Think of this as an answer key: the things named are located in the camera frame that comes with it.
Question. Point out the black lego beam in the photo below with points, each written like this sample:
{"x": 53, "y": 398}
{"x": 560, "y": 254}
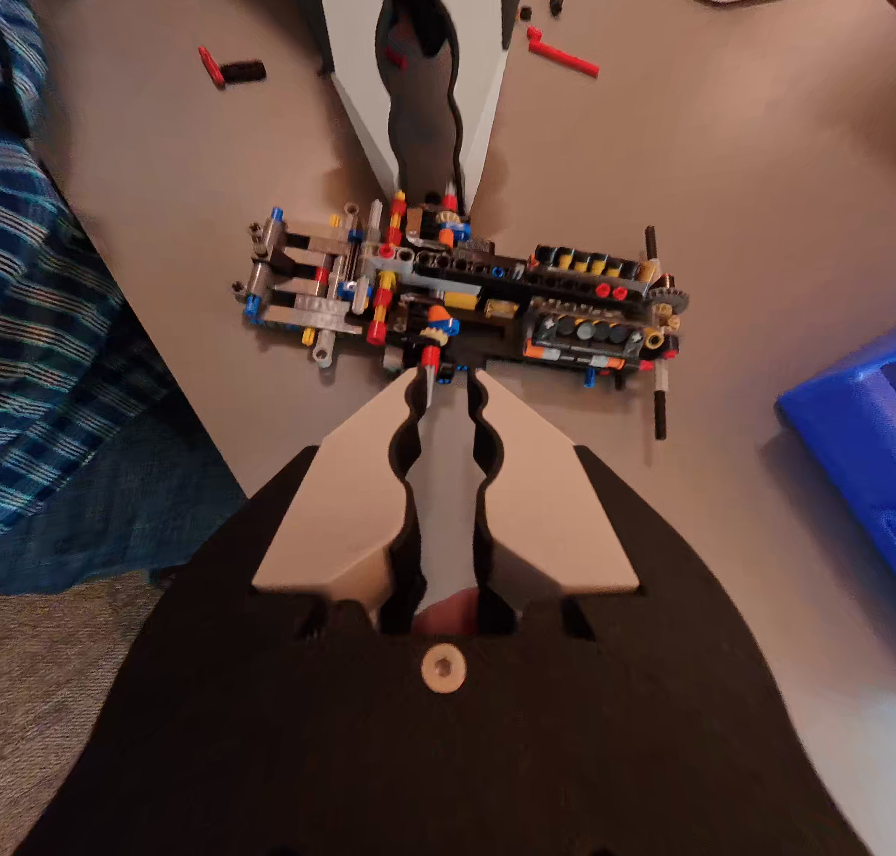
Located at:
{"x": 241, "y": 71}

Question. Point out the short red lego axle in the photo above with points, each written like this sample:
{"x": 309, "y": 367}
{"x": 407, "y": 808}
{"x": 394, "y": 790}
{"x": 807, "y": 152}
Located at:
{"x": 211, "y": 65}

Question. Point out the blue plaid shirt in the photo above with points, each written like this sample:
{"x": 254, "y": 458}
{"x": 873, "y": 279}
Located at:
{"x": 56, "y": 275}

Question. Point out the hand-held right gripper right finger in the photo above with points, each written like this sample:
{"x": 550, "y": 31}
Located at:
{"x": 553, "y": 520}

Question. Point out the blue jeans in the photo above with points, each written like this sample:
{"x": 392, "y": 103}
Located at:
{"x": 140, "y": 520}

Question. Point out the small red lego piece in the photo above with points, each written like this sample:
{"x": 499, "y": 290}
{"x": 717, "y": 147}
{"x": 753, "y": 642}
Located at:
{"x": 395, "y": 55}

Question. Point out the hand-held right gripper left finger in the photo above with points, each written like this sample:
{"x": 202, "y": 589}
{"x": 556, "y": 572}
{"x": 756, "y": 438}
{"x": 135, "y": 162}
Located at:
{"x": 336, "y": 520}

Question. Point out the black lego technic chassis model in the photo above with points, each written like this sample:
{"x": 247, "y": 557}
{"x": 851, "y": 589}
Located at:
{"x": 455, "y": 265}

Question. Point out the blue storage bin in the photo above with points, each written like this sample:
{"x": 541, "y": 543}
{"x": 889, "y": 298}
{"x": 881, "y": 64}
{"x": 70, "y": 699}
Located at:
{"x": 847, "y": 436}

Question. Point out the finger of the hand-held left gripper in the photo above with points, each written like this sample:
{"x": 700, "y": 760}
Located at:
{"x": 483, "y": 44}
{"x": 353, "y": 30}

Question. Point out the red lego axle with connector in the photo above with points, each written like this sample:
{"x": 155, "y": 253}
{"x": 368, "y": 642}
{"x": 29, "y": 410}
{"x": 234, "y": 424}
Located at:
{"x": 563, "y": 51}

